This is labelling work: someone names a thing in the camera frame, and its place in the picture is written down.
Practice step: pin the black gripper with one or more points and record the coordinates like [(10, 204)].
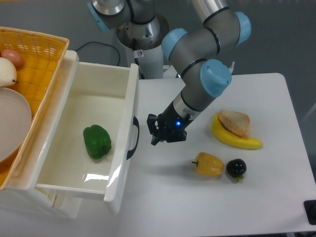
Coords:
[(171, 127)]

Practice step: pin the white drawer cabinet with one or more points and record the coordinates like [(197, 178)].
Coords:
[(21, 193)]

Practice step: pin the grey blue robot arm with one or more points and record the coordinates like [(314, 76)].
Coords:
[(193, 56)]

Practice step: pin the toasted bread slice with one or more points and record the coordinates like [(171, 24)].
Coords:
[(236, 122)]

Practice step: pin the yellow woven basket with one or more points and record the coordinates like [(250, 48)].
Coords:
[(42, 54)]

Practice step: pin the yellow bell pepper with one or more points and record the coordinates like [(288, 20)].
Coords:
[(207, 164)]

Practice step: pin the green bell pepper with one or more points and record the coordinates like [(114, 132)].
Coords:
[(97, 141)]

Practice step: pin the dark purple eggplant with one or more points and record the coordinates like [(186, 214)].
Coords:
[(236, 169)]

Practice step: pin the yellow banana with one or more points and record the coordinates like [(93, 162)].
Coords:
[(228, 138)]

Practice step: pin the beige round plate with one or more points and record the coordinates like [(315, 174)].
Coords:
[(15, 121)]

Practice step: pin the white pear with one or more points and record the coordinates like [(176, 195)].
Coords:
[(8, 73)]

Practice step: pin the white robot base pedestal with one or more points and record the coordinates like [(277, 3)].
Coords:
[(148, 54)]

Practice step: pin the white top drawer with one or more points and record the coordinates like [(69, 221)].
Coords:
[(106, 96)]

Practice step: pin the red apple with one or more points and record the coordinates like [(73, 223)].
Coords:
[(14, 57)]

